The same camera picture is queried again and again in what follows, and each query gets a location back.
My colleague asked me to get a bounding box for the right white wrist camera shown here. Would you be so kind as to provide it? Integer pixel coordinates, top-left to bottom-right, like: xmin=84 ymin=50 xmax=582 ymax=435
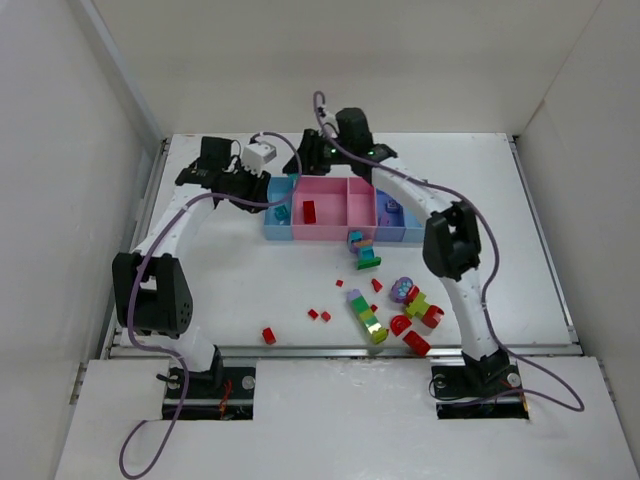
xmin=318 ymin=105 xmax=337 ymax=127

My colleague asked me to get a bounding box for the metal table rail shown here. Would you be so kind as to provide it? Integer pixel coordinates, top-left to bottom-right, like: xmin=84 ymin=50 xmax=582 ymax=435
xmin=104 ymin=343 xmax=584 ymax=359

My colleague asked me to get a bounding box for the purple paw lego piece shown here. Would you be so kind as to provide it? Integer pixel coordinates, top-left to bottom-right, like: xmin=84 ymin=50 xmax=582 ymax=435
xmin=390 ymin=277 xmax=414 ymax=303

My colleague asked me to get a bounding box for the right light blue bin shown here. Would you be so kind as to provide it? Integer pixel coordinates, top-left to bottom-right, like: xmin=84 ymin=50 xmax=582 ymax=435
xmin=402 ymin=209 xmax=424 ymax=244

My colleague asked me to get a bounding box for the long green lego stack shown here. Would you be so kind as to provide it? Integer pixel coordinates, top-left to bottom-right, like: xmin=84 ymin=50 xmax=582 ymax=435
xmin=347 ymin=289 xmax=388 ymax=345

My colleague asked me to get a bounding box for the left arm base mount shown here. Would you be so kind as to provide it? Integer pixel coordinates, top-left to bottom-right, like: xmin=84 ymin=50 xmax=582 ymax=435
xmin=156 ymin=359 xmax=256 ymax=421

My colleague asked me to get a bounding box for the red printed lego brick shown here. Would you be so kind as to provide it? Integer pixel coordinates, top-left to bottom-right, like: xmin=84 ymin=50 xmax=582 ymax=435
xmin=403 ymin=330 xmax=431 ymax=357

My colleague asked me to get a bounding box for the small red lego slope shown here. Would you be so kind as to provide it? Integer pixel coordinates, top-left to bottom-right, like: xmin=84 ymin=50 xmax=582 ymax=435
xmin=371 ymin=279 xmax=383 ymax=292

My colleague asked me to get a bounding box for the left light blue bin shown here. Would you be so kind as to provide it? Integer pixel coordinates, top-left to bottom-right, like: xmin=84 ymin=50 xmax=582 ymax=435
xmin=263 ymin=177 xmax=293 ymax=241

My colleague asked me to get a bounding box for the red lego brick on table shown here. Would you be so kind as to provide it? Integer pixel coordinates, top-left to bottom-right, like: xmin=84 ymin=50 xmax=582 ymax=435
xmin=262 ymin=327 xmax=277 ymax=345

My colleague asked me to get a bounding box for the light blue bin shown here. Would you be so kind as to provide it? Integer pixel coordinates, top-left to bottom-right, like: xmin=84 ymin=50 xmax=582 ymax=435
xmin=402 ymin=209 xmax=424 ymax=244
xmin=263 ymin=177 xmax=293 ymax=241

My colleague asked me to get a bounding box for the teal green lego stack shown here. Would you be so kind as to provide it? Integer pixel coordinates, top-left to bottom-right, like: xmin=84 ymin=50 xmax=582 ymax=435
xmin=347 ymin=231 xmax=382 ymax=270

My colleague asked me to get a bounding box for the red arch lego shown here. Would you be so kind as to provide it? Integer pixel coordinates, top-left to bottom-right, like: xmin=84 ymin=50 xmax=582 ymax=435
xmin=390 ymin=315 xmax=411 ymax=337

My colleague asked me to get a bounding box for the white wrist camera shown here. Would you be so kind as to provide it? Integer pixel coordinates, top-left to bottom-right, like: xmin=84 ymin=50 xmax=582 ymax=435
xmin=318 ymin=105 xmax=337 ymax=127
xmin=240 ymin=142 xmax=277 ymax=176

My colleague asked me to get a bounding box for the teal lego brick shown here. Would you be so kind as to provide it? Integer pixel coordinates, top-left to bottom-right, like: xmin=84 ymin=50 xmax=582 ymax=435
xmin=273 ymin=204 xmax=290 ymax=224

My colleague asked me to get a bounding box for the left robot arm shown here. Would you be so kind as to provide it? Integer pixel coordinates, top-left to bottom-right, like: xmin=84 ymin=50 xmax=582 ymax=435
xmin=112 ymin=137 xmax=276 ymax=372

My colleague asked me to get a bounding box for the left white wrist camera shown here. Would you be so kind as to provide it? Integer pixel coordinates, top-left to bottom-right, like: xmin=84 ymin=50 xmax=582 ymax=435
xmin=240 ymin=142 xmax=277 ymax=176

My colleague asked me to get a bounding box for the small pink bin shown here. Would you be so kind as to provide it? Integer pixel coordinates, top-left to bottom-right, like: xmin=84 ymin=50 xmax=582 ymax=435
xmin=347 ymin=177 xmax=377 ymax=239

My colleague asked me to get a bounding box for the lime red lego cluster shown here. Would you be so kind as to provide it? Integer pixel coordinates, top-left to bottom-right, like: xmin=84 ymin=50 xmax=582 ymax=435
xmin=404 ymin=285 xmax=444 ymax=329

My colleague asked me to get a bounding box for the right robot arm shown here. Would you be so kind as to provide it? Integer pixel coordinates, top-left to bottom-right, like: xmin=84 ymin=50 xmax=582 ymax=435
xmin=298 ymin=103 xmax=509 ymax=382

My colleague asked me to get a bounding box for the large pink bin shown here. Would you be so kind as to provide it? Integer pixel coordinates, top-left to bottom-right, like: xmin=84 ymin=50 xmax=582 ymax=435
xmin=292 ymin=176 xmax=348 ymax=242

